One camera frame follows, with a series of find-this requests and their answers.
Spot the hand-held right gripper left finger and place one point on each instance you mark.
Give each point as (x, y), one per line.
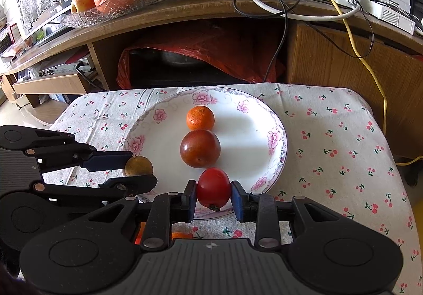
(190, 202)

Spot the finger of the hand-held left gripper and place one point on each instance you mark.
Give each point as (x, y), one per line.
(132, 184)
(109, 160)

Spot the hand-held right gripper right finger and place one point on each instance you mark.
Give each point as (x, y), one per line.
(237, 202)

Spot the brown round fruit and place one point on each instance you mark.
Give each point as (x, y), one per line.
(140, 167)

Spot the red tomato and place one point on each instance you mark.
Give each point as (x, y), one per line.
(213, 187)

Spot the white floral plate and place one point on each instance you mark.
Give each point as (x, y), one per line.
(244, 136)

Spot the dark red plum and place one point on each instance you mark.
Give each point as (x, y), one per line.
(200, 148)

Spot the blue white box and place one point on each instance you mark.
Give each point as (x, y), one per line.
(54, 98)

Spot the cherry print tablecloth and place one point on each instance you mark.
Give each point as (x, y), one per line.
(330, 166)

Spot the silver set-top box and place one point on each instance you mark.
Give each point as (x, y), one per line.
(62, 66)

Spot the red plastic bag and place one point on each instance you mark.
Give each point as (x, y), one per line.
(231, 50)

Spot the glass fruit bowl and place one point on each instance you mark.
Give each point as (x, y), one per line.
(132, 0)

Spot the wooden TV cabinet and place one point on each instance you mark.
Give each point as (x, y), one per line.
(330, 66)

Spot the white vented modem box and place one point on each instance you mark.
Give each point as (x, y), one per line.
(390, 15)

